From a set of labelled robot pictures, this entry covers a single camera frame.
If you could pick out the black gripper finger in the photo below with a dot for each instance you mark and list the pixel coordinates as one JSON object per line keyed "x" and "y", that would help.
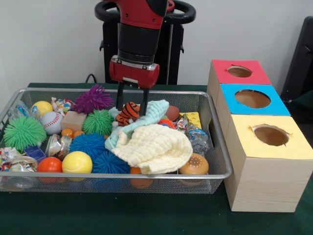
{"x": 143, "y": 102}
{"x": 119, "y": 98}

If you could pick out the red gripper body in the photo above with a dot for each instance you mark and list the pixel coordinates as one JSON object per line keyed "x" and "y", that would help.
{"x": 133, "y": 73}

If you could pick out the mint green cloth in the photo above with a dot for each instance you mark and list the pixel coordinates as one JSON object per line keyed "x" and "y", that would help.
{"x": 151, "y": 115}

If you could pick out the orange striped plush tiger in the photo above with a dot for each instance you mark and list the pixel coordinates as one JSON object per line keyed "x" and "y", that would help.
{"x": 128, "y": 113}

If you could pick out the cream cloth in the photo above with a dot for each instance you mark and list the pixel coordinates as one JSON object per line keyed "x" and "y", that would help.
{"x": 159, "y": 147}

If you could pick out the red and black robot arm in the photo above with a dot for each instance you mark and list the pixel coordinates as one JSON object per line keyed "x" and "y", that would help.
{"x": 139, "y": 29}

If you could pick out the silver mesh bin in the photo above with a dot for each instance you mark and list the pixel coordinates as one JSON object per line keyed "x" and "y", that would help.
{"x": 171, "y": 186}

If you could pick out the wooden box with three holes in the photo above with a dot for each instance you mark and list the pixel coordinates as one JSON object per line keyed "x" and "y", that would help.
{"x": 264, "y": 186}

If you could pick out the purple spiky ball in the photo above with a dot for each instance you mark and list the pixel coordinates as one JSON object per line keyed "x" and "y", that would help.
{"x": 94, "y": 99}

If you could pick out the small green spiky ball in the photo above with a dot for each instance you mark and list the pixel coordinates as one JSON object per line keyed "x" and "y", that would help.
{"x": 99, "y": 122}

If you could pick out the wooden block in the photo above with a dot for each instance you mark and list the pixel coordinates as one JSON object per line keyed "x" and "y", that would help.
{"x": 73, "y": 121}

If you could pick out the blue spiky ball with eyes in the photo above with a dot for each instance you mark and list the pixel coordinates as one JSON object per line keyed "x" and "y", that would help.
{"x": 88, "y": 144}

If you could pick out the white baseball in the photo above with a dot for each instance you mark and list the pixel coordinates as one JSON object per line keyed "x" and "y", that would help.
{"x": 52, "y": 122}

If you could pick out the large yellow ball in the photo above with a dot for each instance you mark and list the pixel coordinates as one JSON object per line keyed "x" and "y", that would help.
{"x": 77, "y": 162}

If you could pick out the toy burger bun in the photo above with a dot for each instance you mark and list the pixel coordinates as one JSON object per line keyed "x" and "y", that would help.
{"x": 194, "y": 164}

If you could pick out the large green spiky ball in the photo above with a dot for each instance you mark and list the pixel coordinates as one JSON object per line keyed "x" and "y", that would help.
{"x": 23, "y": 133}

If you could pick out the dark green table cloth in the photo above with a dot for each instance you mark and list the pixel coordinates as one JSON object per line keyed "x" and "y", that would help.
{"x": 304, "y": 105}
{"x": 146, "y": 215}

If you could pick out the black upright panel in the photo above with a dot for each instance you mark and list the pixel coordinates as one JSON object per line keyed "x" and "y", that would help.
{"x": 300, "y": 61}

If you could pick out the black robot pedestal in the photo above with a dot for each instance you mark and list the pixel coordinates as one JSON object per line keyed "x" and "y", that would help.
{"x": 176, "y": 61}

